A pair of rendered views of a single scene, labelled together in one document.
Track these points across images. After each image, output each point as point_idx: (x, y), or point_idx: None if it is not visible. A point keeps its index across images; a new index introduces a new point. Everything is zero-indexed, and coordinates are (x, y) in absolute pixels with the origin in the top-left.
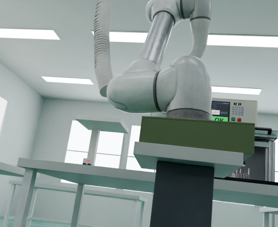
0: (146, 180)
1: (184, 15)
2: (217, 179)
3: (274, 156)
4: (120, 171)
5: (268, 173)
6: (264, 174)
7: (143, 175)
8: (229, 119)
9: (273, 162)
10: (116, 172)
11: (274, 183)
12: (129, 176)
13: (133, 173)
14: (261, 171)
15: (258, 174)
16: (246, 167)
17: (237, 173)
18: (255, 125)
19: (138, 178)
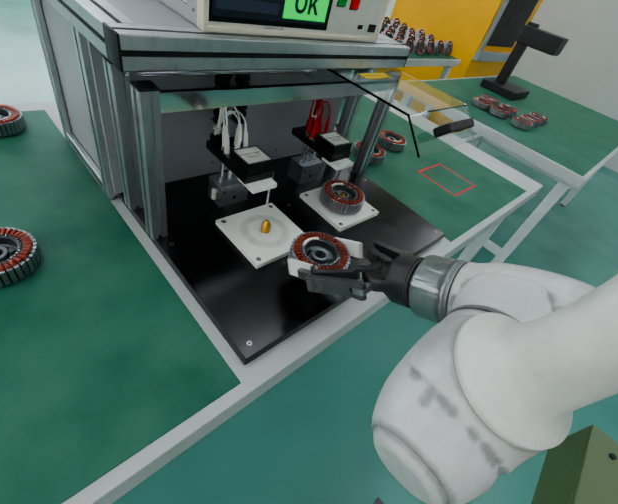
0: (228, 418)
1: None
2: (377, 303)
3: (387, 113)
4: (131, 480)
5: (367, 150)
6: (339, 128)
7: (219, 419)
8: (332, 1)
9: (381, 127)
10: (112, 495)
11: (432, 243)
12: (171, 458)
13: (185, 442)
14: (328, 114)
15: (323, 120)
16: (307, 111)
17: (352, 204)
18: (378, 24)
19: (203, 435)
